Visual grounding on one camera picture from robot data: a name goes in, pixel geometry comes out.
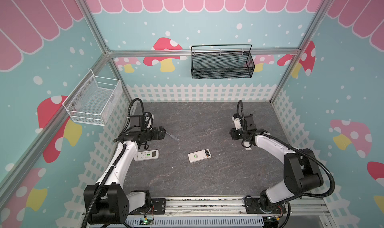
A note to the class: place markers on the black wire mesh basket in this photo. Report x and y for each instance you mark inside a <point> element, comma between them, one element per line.
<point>230,61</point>

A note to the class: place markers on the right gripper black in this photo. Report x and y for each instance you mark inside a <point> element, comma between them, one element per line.
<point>234,133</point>

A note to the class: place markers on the white wire mesh basket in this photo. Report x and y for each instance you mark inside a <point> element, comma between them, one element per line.
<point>93,100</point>

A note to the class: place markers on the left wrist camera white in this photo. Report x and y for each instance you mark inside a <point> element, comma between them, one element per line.
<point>149,120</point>

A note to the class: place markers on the clear handle screwdriver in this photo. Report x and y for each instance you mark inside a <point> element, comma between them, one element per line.
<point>173,137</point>

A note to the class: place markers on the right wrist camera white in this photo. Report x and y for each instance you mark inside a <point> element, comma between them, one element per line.
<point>238,121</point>

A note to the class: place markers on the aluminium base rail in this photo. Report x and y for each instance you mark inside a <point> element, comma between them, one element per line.
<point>195,206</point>

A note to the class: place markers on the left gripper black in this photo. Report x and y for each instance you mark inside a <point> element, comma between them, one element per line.
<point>161,133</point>

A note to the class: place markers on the white remote control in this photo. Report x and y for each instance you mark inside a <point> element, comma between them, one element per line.
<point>147,155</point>
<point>199,156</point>

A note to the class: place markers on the white perforated cable duct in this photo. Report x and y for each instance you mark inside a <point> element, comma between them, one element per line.
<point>197,222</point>

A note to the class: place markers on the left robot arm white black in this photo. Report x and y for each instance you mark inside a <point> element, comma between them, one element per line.
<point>106,202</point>

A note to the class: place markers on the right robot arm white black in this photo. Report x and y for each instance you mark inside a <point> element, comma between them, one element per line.
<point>303,174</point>

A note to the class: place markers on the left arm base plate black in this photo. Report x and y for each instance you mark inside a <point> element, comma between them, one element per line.
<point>157,207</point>

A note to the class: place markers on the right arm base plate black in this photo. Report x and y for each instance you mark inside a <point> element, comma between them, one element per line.
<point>257,205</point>

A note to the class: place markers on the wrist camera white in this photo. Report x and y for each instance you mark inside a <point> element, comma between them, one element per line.
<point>238,121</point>
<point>149,120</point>

